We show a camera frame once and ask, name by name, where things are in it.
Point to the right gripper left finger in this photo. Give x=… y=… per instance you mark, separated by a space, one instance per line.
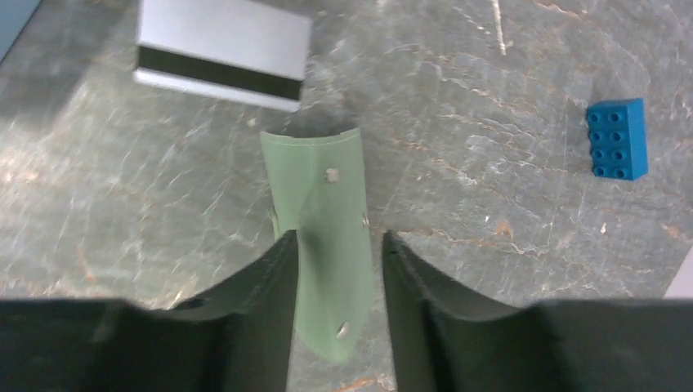
x=235 y=336

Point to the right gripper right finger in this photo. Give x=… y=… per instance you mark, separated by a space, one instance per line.
x=447 y=337

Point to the green card holder wallet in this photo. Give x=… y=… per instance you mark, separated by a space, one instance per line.
x=317 y=186

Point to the silver magnetic stripe card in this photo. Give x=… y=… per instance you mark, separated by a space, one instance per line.
x=241 y=51

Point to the blue three-compartment organizer tray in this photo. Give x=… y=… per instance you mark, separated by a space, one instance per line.
x=15 y=15

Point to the blue toy brick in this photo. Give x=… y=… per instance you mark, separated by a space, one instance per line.
x=617 y=134

